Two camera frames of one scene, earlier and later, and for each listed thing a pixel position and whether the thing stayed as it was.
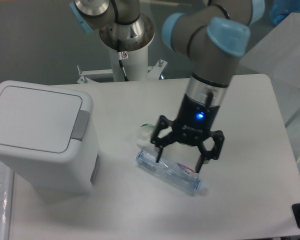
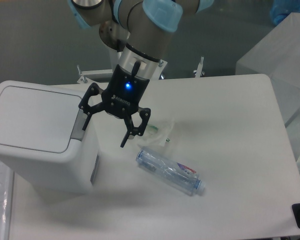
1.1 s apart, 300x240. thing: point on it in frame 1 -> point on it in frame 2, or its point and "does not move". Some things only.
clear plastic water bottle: x=171 y=172 does not move
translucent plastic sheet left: x=1 y=193 does not move
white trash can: x=47 y=135 does not move
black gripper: x=194 y=123 -> x=125 y=92
